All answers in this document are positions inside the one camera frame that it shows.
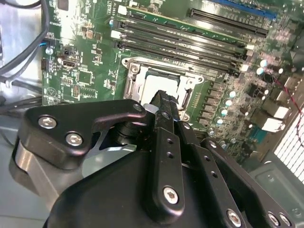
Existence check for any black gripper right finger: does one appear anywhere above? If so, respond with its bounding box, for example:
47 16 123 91
166 94 296 228

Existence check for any silver green CPU chip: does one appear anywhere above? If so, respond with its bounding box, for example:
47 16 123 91
142 70 182 106

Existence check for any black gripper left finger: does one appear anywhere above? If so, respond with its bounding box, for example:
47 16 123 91
9 89 186 219

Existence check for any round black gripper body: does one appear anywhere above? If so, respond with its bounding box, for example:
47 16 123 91
41 148 264 228

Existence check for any silver CPU socket cover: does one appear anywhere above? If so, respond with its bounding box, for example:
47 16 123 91
125 64 198 116

